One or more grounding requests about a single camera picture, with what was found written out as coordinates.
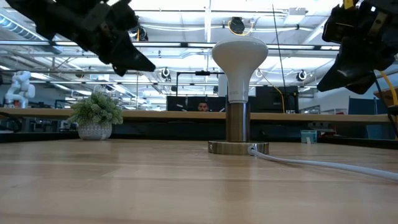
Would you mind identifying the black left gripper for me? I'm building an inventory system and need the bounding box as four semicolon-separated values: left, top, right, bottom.
46;0;157;77

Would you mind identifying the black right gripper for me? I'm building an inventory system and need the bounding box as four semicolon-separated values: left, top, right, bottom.
317;0;398;95

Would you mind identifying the white flood lightbulb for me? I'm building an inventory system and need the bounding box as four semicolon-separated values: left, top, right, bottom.
211;36;269;105

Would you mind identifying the ceiling strip light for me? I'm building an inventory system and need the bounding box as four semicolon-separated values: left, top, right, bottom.
187;42;218;49
267;44;315;50
132;42;182;48

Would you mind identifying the wooden crate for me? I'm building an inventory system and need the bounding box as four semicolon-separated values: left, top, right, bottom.
373;86;398;108

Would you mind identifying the green artificial plant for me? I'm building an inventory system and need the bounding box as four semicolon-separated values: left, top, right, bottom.
67;91;124;126

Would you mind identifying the long wooden counter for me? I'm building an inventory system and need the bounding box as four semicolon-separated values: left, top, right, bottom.
0;107;393;123

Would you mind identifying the black desk partition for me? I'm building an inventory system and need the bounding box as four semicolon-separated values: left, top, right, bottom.
166;95;228;113

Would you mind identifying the teal box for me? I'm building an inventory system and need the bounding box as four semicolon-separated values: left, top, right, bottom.
300;129;318;144

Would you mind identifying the grey patterned plant pot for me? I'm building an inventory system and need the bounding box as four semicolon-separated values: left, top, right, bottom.
77;122;113;141

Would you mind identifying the thin black pole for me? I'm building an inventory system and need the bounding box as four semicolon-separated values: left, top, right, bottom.
272;4;287;113

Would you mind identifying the black cabinet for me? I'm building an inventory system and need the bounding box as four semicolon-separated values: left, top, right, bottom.
255;85;300;114

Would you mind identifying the white building column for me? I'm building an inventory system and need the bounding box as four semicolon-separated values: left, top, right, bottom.
218;73;229;98

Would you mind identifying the brass lamp socket base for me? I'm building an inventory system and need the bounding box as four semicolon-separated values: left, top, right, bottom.
208;101;270;156

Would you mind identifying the black ceiling cable reel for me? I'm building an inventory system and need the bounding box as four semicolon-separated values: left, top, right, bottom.
136;26;149;42
228;16;246;35

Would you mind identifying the yellow hanging cable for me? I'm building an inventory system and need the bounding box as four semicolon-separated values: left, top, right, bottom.
379;70;398;106

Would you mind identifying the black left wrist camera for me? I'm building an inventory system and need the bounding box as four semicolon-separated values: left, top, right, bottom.
104;0;139;31

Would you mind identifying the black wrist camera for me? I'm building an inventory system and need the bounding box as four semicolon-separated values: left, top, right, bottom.
321;3;353;44
104;0;139;31

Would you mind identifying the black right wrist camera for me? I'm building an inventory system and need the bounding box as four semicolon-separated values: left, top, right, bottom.
321;3;353;44

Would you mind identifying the black frame with camera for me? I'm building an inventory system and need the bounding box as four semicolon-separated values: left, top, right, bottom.
175;70;226;98

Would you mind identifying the white lamp power cable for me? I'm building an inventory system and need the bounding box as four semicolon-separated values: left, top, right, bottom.
248;146;398;182

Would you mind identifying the black looped cable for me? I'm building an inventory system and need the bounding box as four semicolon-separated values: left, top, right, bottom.
0;111;23;133

